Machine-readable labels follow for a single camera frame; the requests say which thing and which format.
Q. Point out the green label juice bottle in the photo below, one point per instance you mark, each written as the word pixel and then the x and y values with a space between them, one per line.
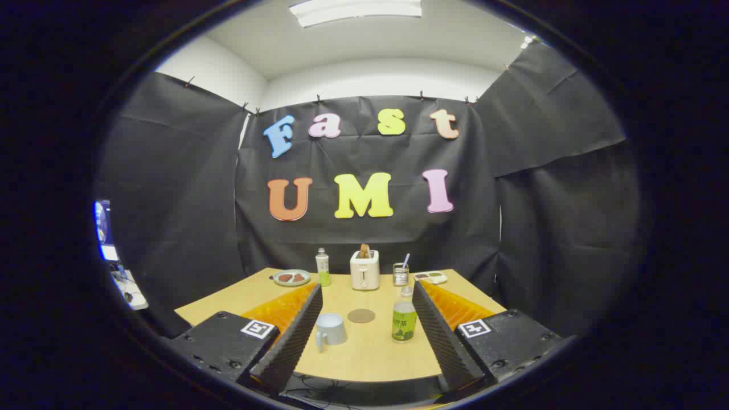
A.
pixel 404 324

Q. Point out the brown bread slice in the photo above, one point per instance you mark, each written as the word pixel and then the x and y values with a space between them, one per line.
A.
pixel 364 250

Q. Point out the computer monitor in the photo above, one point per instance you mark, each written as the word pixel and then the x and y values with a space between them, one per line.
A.
pixel 103 228

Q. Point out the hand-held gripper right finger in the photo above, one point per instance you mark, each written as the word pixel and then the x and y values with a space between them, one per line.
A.
pixel 447 347

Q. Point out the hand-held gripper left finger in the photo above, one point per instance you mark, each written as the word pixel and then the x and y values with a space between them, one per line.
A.
pixel 290 347

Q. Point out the white toaster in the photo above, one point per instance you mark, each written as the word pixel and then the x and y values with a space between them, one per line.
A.
pixel 364 273

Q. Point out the capped white label bottle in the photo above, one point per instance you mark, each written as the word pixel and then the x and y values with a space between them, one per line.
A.
pixel 323 270

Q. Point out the round brown coaster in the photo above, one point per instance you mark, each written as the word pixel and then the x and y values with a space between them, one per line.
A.
pixel 361 316

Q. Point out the white divided snack dish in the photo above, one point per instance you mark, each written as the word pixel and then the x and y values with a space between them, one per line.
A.
pixel 438 279

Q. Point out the ceiling light panel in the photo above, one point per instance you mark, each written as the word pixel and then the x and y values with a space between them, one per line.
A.
pixel 353 10

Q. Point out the pale green plate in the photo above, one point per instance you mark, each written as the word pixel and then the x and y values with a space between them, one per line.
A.
pixel 291 284

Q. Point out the white cup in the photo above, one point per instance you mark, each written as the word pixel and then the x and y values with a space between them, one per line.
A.
pixel 331 330

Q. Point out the white side desk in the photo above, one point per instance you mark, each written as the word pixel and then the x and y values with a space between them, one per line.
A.
pixel 131 293

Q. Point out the wooden table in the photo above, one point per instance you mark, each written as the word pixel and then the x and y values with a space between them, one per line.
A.
pixel 370 353

